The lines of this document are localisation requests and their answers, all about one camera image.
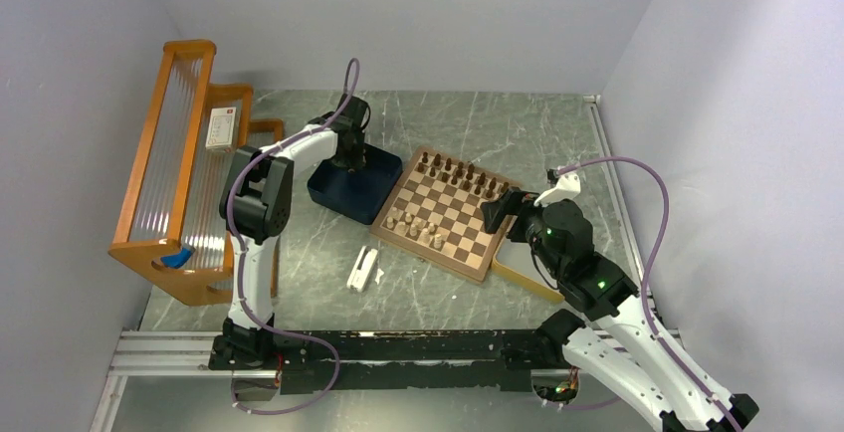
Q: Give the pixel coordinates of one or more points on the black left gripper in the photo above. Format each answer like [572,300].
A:
[355,162]

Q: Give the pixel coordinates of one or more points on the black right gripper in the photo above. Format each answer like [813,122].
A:
[514,201]

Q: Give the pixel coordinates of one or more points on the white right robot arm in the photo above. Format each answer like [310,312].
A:
[608,330]

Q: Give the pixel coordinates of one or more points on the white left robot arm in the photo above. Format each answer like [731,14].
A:
[256,205]

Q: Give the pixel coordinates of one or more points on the yellow tray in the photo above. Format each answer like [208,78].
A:
[512,262]

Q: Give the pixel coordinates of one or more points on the dark blue tray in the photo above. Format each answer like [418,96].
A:
[356,195]

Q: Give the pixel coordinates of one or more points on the wooden chessboard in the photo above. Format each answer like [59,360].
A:
[444,193]

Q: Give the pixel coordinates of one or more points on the white card box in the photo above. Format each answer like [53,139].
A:
[221,128]

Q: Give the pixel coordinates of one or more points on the white stapler-like device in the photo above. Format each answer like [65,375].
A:
[362,269]

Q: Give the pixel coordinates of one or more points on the orange wooden rack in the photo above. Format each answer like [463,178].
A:
[173,193]

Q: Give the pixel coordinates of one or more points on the blue object on rack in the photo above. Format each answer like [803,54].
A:
[177,260]

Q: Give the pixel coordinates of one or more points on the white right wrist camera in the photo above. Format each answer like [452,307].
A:
[562,187]

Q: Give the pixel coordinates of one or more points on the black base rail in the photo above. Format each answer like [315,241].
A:
[512,360]

